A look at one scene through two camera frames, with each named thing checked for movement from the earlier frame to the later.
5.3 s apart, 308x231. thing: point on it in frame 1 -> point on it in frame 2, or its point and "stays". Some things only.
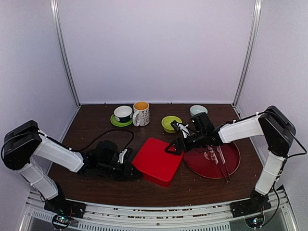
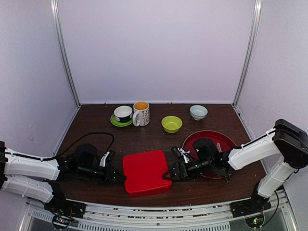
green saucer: x=118 y=123 stays
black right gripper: x=177 y=152 -> x=178 y=178
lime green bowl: x=166 y=123 stays
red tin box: x=156 y=181 -> x=148 y=192
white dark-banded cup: x=123 y=113 stays
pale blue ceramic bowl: x=196 y=109 stays
